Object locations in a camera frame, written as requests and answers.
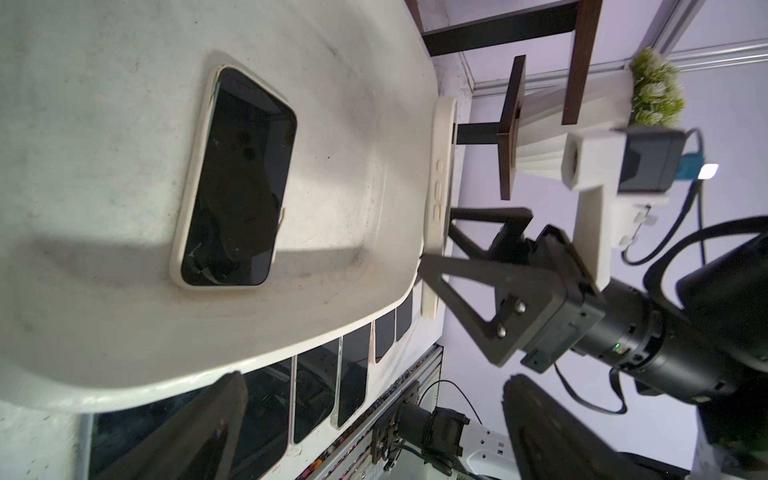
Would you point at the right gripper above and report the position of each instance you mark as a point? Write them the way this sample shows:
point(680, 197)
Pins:
point(546, 301)

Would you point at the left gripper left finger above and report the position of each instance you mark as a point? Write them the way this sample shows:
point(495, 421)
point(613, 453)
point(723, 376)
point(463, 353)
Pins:
point(198, 442)

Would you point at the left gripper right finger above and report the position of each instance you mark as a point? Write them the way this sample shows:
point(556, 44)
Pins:
point(550, 443)

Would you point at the white case phone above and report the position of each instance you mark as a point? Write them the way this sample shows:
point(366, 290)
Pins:
point(263, 437)

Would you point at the cream case phone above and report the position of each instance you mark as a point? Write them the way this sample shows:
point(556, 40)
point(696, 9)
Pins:
point(438, 200)

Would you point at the clear case phone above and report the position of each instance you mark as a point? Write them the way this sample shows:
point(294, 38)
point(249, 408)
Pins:
point(316, 378)

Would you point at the light blue case phone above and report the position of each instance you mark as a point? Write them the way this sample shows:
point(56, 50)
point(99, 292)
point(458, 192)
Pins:
point(385, 329)

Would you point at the pink case phone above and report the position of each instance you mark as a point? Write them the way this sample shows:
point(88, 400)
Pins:
point(353, 374)

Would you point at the white plastic storage box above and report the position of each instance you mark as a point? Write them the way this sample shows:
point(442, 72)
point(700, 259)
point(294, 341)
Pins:
point(100, 103)

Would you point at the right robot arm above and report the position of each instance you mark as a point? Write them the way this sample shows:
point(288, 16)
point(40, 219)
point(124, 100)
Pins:
point(696, 330)

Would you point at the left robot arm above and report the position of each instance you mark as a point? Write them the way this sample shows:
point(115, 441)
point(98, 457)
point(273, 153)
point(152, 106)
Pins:
point(451, 443)

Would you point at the white pot green plant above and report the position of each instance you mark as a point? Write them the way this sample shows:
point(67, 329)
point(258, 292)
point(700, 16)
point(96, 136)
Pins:
point(647, 93)

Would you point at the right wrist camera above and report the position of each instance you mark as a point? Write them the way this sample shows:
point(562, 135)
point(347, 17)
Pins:
point(620, 175)

